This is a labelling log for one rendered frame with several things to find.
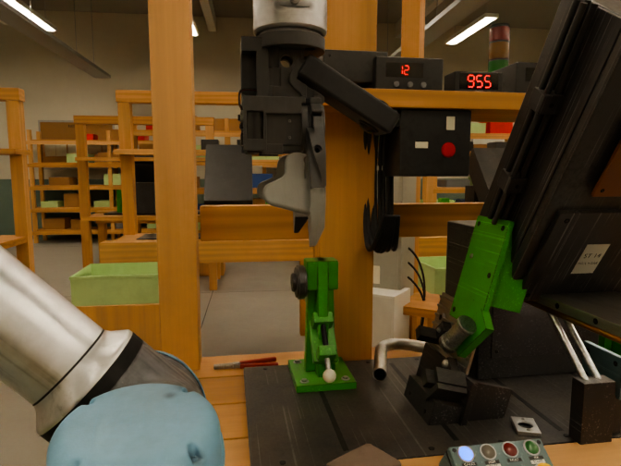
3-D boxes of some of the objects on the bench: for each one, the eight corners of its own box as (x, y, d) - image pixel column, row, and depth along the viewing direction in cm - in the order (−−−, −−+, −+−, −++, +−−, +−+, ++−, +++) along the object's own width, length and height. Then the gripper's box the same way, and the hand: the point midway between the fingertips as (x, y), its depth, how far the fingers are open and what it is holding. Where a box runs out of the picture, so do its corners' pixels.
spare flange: (541, 437, 85) (541, 433, 85) (517, 435, 86) (517, 431, 86) (532, 422, 91) (533, 417, 91) (510, 420, 91) (510, 415, 91)
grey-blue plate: (624, 435, 86) (629, 358, 84) (614, 435, 86) (619, 359, 84) (585, 410, 95) (590, 339, 94) (576, 410, 95) (580, 340, 93)
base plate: (833, 425, 93) (834, 415, 93) (251, 484, 76) (251, 472, 75) (648, 349, 134) (649, 341, 134) (243, 374, 117) (243, 366, 116)
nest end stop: (454, 405, 93) (467, 394, 89) (425, 400, 92) (437, 388, 88) (453, 399, 94) (466, 388, 90) (424, 394, 93) (436, 382, 89)
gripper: (238, 56, 58) (241, 231, 60) (243, 10, 41) (247, 252, 44) (310, 59, 59) (310, 229, 62) (342, 16, 43) (340, 250, 45)
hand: (310, 233), depth 53 cm, fingers open, 11 cm apart
